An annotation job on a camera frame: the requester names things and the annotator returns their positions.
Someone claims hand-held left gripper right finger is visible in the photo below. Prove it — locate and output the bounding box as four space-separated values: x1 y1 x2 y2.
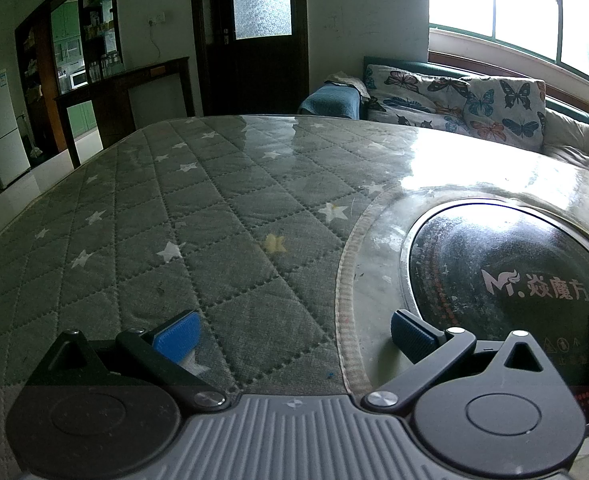
361 309 567 411

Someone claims dark wooden console table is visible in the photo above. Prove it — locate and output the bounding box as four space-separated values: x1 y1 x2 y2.
54 57 196 168

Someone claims dark door with frosted glass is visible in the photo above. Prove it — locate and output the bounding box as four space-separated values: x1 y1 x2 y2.
190 0 309 117

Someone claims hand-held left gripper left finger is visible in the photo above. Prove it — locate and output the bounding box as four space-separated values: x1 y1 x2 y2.
22 309 228 409

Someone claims round black induction cooktop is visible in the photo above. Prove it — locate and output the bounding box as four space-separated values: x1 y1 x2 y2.
401 202 589 436

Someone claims beige cushion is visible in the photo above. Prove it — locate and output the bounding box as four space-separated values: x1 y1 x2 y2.
541 109 589 178

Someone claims green framed window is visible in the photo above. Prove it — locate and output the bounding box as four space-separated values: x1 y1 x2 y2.
427 0 589 86

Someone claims broom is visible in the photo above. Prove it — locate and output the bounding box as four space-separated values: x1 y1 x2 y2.
20 112 42 157

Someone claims butterfly print cushion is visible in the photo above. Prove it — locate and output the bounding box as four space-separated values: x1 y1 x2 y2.
364 64 470 133
461 77 547 151

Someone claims beige folded cloth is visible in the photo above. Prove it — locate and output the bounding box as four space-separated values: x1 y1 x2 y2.
324 72 370 98

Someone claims teal sofa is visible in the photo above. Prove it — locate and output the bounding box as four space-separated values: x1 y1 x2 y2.
298 56 589 181

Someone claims dark wooden shelf cabinet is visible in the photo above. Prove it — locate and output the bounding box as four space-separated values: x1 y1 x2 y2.
14 0 122 153

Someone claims blue towel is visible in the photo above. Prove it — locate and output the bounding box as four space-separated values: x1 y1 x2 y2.
299 84 362 120

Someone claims grey quilted star table cover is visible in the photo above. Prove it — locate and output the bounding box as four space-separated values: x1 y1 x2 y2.
0 114 589 466

